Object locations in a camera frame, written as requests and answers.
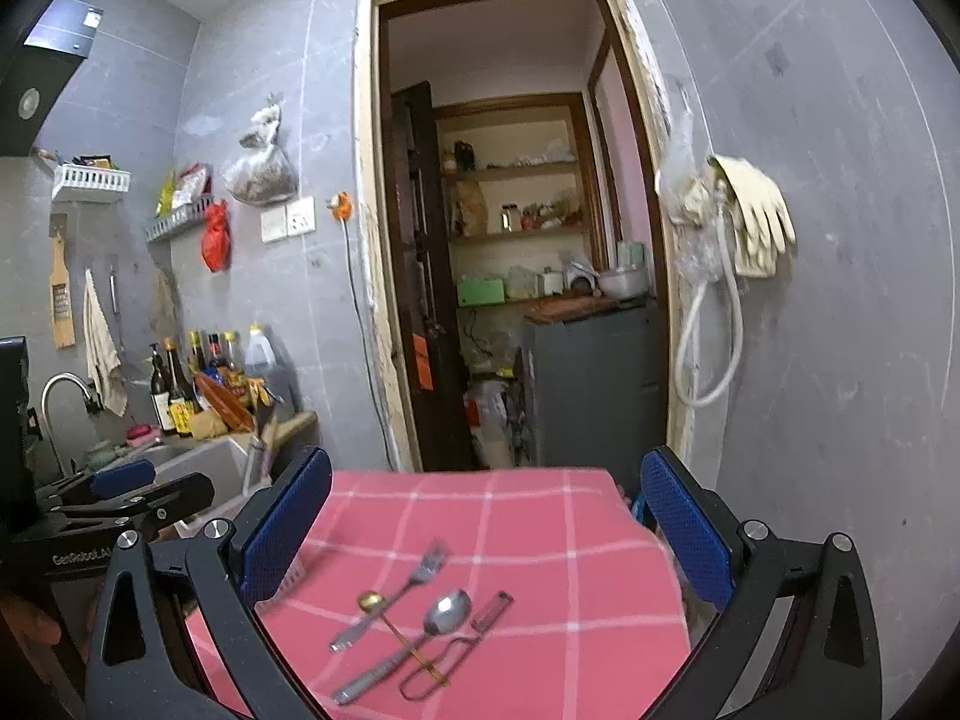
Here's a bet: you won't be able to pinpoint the yellow-cap oil bottle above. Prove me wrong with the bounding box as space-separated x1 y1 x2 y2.
223 330 251 408

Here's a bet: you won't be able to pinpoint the large silver spoon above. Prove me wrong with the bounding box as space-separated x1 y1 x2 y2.
332 589 472 707

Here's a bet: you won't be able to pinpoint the white plastic utensil basket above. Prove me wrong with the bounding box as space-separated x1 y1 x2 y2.
135 436 272 538

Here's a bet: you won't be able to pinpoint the white wall socket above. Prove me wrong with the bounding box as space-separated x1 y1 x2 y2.
260 197 316 244

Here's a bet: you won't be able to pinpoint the green box on shelf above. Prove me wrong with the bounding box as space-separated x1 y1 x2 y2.
457 278 506 307

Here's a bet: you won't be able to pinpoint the yellow rubber gloves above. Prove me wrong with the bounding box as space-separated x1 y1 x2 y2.
679 154 796 283

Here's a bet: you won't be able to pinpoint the pink checked tablecloth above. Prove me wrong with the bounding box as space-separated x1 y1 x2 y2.
262 468 690 718

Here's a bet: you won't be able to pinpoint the black range hood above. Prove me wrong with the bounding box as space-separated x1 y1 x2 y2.
0 0 104 158

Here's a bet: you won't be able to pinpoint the large vinegar jug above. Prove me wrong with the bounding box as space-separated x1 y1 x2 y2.
242 323 296 422

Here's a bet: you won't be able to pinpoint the grey corner shelf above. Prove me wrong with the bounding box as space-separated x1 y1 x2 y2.
145 193 215 244

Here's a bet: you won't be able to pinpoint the small gold spoon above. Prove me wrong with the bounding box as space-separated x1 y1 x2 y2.
356 590 449 686

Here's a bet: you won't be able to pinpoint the grey cabinet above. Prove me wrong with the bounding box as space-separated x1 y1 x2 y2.
523 301 667 497

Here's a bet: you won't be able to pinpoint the silver fork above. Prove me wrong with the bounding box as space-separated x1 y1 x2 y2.
329 539 451 653

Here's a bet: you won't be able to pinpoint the red hanging bag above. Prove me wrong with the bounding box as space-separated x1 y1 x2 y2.
200 200 231 273

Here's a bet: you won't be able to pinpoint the person's left hand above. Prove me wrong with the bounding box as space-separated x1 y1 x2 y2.
2 595 62 688

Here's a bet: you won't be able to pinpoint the red-cap sauce bottle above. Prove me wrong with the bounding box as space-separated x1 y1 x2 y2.
205 333 228 382

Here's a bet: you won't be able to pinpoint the dark soy sauce bottle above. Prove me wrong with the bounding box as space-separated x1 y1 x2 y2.
149 343 176 436

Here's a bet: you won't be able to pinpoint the wooden cutting board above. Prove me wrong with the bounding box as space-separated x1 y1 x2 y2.
524 296 619 325

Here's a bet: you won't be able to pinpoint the white pot on cabinet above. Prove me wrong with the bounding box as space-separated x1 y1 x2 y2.
597 265 649 301

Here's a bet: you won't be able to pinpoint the white hose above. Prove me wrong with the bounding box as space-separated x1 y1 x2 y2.
672 202 746 410

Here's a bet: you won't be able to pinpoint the beige hanging towel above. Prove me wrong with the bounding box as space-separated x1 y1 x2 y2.
82 268 128 418

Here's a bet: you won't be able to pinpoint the white wall rack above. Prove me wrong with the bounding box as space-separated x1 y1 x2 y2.
52 164 130 203

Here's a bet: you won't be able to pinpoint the hanging clear plastic bag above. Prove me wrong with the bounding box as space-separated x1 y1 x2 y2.
223 96 298 206

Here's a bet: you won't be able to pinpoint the chrome faucet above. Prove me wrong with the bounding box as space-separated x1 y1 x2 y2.
39 372 101 476

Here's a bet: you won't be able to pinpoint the yellow-label sauce bottle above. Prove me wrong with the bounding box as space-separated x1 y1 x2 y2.
163 337 197 437

